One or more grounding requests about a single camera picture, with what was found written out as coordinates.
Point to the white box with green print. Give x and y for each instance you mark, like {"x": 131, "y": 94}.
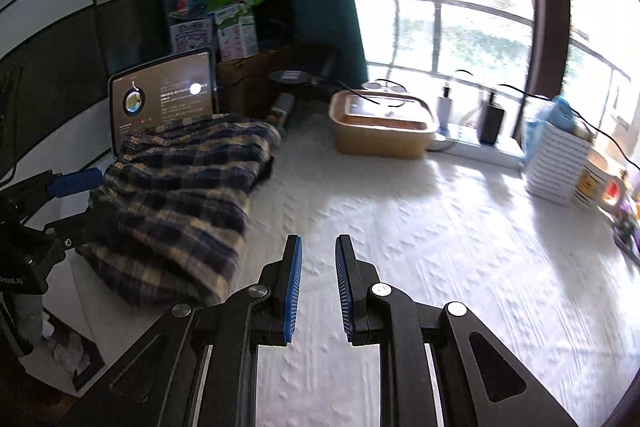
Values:
{"x": 237, "y": 34}

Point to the black power adapter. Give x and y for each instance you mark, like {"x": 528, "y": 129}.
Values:
{"x": 490, "y": 119}

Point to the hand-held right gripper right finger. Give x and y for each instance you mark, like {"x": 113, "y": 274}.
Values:
{"x": 344, "y": 287}

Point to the white striped box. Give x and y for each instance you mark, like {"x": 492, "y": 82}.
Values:
{"x": 555, "y": 162}

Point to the cardboard box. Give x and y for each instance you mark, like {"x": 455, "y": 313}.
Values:
{"x": 250, "y": 82}

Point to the tan storage basket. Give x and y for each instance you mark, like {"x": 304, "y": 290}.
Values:
{"x": 380, "y": 142}

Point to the brown window frame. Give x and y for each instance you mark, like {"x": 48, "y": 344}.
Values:
{"x": 550, "y": 7}

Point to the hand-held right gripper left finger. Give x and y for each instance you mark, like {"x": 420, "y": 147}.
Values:
{"x": 292, "y": 287}

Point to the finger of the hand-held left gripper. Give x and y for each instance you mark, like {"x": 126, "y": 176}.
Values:
{"x": 75, "y": 183}
{"x": 82, "y": 224}

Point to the tablet with black frame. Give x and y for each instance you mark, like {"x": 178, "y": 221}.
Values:
{"x": 165, "y": 92}

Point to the blue plaid flannel shirt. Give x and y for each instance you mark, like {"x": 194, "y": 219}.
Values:
{"x": 185, "y": 207}

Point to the dark spray can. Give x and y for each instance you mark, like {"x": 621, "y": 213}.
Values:
{"x": 281, "y": 109}

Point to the box of crumpled paper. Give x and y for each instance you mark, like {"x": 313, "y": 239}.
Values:
{"x": 67, "y": 349}

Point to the white box with blue print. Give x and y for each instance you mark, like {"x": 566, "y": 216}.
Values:
{"x": 190, "y": 36}

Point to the balcony railing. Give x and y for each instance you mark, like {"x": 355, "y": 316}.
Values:
{"x": 475, "y": 14}

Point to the blue plastic bag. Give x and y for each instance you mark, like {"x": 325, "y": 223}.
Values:
{"x": 557, "y": 112}

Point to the white charger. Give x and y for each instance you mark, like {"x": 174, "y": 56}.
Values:
{"x": 443, "y": 107}

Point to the black flat device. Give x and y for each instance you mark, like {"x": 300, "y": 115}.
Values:
{"x": 295, "y": 77}

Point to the eyeglasses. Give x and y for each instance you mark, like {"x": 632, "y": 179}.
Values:
{"x": 385, "y": 86}

